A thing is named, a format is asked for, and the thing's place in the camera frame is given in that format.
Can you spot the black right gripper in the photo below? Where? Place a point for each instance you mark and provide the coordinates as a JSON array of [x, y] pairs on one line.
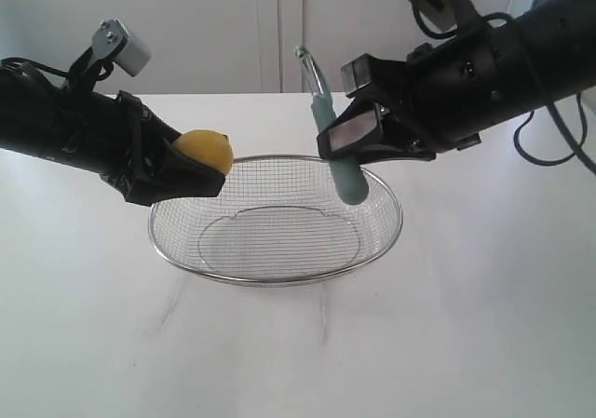
[[442, 98]]

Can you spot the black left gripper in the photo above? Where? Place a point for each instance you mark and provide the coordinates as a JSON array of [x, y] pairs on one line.
[[138, 158]]

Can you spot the yellow lemon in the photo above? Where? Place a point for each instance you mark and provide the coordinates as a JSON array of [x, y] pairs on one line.
[[208, 147]]

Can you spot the green handled peeler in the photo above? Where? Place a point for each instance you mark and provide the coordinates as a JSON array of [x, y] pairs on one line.
[[349, 180]]

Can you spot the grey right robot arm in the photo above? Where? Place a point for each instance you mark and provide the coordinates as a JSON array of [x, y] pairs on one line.
[[574, 53]]

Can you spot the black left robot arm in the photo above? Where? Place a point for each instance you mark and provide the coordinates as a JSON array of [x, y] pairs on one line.
[[40, 120]]

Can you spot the white cabinet doors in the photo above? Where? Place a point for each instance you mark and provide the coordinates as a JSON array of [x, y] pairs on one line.
[[214, 46]]

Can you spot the metal wire mesh basket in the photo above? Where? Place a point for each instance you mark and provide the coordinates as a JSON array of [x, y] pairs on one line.
[[278, 221]]

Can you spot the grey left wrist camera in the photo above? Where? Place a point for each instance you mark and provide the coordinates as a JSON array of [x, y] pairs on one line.
[[113, 44]]

